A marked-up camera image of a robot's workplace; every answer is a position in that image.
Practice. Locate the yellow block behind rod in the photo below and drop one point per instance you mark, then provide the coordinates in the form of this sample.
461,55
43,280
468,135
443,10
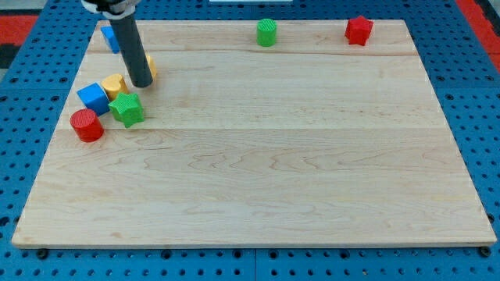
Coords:
151,65

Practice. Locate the red star block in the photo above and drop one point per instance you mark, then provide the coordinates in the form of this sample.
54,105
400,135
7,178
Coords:
358,30

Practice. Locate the blue block at back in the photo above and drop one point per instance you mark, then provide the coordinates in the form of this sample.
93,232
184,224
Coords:
110,39

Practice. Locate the red cylinder block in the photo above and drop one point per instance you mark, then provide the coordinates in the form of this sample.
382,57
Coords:
86,125

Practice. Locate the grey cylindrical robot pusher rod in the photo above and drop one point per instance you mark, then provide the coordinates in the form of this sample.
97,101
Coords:
132,51

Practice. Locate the green cylinder block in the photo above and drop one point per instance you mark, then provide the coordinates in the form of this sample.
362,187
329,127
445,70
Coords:
266,32

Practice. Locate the wooden board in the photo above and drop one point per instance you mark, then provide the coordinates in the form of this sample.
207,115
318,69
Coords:
310,143

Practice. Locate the yellow heart block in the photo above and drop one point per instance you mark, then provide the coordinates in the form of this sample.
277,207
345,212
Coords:
114,85

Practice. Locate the green star block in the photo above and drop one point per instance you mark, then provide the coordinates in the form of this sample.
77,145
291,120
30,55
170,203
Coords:
127,109

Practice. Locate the blue cube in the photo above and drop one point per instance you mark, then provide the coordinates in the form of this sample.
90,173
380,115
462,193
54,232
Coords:
95,98

